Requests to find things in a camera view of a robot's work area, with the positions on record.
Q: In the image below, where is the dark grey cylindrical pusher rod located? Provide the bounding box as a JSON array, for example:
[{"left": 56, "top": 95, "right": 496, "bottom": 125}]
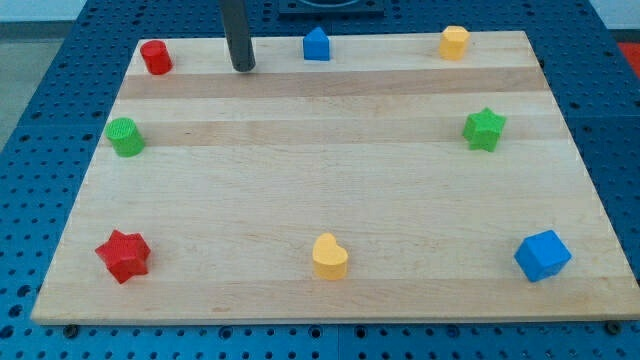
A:
[{"left": 219, "top": 0, "right": 256, "bottom": 73}]

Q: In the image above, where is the blue house-shaped block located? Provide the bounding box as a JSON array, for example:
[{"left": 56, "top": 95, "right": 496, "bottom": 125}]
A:
[{"left": 303, "top": 27, "right": 331, "bottom": 61}]

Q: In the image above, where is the red cylinder block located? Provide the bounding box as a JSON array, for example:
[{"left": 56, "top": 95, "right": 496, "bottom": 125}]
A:
[{"left": 140, "top": 40, "right": 173, "bottom": 75}]

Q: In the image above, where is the green cylinder block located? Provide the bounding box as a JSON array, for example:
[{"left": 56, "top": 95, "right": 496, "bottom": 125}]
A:
[{"left": 105, "top": 117, "right": 145, "bottom": 157}]

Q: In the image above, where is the light wooden board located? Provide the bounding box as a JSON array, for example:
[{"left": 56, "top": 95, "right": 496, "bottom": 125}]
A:
[{"left": 32, "top": 31, "right": 639, "bottom": 325}]

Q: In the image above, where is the yellow hexagon block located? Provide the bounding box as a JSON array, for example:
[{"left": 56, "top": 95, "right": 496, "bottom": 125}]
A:
[{"left": 439, "top": 25, "right": 470, "bottom": 61}]

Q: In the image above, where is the yellow heart block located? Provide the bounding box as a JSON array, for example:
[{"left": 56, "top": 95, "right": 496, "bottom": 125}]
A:
[{"left": 312, "top": 233, "right": 349, "bottom": 280}]

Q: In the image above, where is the red star block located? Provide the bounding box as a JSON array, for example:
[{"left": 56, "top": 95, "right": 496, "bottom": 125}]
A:
[{"left": 95, "top": 229, "right": 151, "bottom": 284}]

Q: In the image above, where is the green star block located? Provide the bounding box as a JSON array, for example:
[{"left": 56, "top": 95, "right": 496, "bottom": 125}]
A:
[{"left": 462, "top": 107, "right": 507, "bottom": 152}]

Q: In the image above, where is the blue cube block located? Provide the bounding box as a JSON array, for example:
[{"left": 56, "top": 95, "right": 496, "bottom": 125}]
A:
[{"left": 514, "top": 230, "right": 572, "bottom": 282}]

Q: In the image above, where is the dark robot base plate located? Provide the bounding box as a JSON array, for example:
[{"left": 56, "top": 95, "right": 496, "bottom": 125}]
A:
[{"left": 276, "top": 0, "right": 385, "bottom": 16}]

